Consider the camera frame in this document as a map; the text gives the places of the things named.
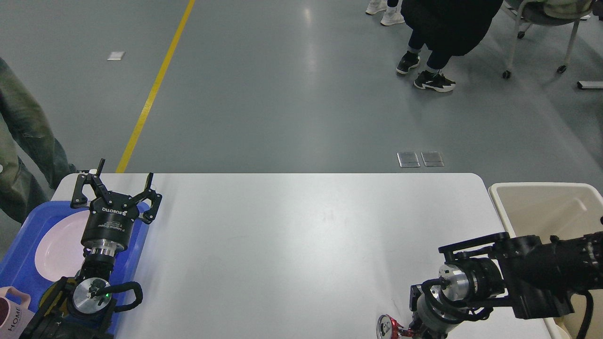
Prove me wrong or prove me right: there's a white metal bar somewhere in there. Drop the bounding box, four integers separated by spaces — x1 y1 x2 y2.
577 80 603 90

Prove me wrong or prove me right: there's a person in black-white sneakers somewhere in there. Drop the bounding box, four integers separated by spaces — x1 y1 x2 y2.
396 0 502 93

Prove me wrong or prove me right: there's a white frame chair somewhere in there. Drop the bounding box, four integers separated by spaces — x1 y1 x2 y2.
500 0 595 79

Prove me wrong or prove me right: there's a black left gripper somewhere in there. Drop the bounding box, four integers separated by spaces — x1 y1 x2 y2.
70 159 163 255

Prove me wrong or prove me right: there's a left metal floor socket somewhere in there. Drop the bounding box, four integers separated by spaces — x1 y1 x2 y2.
397 152 421 168

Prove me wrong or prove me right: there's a pink plate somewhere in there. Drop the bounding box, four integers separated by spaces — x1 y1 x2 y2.
34 210 89 282

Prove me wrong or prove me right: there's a person in green trousers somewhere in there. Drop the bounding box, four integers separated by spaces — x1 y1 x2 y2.
0 59 77 223

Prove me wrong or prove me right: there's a pink ribbed mug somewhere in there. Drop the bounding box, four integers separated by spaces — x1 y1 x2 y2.
0 287 34 339

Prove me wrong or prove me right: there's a right metal floor socket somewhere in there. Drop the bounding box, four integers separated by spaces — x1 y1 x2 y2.
421 152 445 167

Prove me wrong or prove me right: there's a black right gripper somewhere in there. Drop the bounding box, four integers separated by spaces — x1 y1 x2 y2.
409 284 467 339

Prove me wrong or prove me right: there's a beige plastic bin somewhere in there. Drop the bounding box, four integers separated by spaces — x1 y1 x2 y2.
489 182 603 339

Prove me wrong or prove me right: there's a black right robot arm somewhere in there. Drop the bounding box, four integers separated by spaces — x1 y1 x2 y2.
408 232 602 339

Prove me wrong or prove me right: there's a person in plain white sneakers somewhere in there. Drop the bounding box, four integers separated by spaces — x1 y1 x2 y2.
365 0 405 26

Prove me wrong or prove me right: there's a metal floor socket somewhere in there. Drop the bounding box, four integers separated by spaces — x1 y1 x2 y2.
421 152 445 167
397 152 421 168

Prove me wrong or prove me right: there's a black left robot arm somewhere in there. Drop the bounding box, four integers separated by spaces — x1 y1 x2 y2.
21 159 163 339

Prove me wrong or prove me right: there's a crushed red soda can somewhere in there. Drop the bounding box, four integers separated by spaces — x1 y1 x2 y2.
375 314 415 339

